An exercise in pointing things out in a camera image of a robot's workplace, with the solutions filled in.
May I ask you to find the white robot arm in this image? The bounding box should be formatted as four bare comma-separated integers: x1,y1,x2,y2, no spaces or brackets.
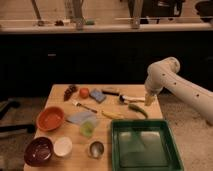
144,57,213,125

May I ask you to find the green plastic tray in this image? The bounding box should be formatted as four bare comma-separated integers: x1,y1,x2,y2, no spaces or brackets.
111,119,184,171

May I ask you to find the green chili pepper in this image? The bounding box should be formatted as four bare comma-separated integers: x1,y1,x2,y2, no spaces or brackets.
128,103,148,119

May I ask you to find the yellow banana piece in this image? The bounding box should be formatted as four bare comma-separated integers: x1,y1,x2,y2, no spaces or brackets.
101,111,123,119

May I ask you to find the black tan eraser block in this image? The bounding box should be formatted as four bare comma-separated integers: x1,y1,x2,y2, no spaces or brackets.
101,87,120,96

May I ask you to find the blue sponge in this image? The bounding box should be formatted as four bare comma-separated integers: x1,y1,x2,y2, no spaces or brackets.
90,89,106,103

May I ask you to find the light blue cloth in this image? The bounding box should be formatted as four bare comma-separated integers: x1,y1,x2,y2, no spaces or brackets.
66,111,98,125

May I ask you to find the red tomato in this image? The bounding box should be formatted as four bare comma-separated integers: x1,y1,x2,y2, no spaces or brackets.
79,88,89,99

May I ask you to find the green translucent cup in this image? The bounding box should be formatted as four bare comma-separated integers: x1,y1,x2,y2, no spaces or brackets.
80,121,96,138

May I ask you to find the silver fork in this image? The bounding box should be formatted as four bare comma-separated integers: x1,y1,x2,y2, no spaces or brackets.
72,101,97,113

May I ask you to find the small metal cup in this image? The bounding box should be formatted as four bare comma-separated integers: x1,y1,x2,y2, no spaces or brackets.
88,141,104,159

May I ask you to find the dark grape bunch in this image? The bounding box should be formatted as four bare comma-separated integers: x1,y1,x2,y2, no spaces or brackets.
64,84,78,101

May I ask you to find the small white bowl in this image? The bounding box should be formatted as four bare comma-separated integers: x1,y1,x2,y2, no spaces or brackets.
54,137,72,157

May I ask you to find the orange bowl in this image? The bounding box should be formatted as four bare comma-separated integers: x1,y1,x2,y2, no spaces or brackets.
36,106,65,132

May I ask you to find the dark purple bowl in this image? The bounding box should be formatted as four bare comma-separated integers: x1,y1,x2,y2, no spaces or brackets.
24,137,53,167

